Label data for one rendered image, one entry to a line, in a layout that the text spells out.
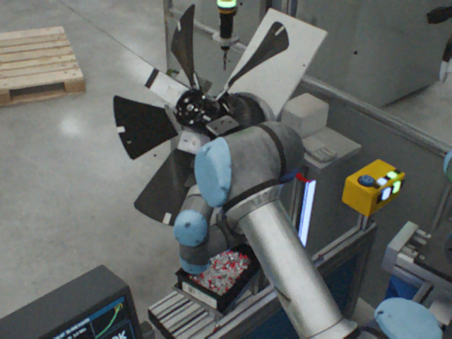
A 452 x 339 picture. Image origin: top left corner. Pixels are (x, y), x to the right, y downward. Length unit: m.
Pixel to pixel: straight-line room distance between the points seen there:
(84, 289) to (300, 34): 1.13
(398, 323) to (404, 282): 0.59
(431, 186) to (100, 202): 1.87
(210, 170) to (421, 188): 1.30
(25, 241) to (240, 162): 2.21
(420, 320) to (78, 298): 0.62
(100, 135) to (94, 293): 2.76
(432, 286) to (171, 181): 0.79
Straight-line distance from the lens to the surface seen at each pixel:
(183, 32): 1.78
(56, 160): 3.57
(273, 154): 0.98
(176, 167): 1.62
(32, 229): 3.11
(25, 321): 1.05
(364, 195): 1.60
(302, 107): 2.14
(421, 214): 2.19
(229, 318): 1.48
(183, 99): 1.64
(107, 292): 1.04
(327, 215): 2.52
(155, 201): 1.63
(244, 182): 0.94
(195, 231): 1.22
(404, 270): 1.59
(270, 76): 1.83
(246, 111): 1.68
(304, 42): 1.82
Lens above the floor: 2.04
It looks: 38 degrees down
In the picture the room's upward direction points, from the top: 2 degrees clockwise
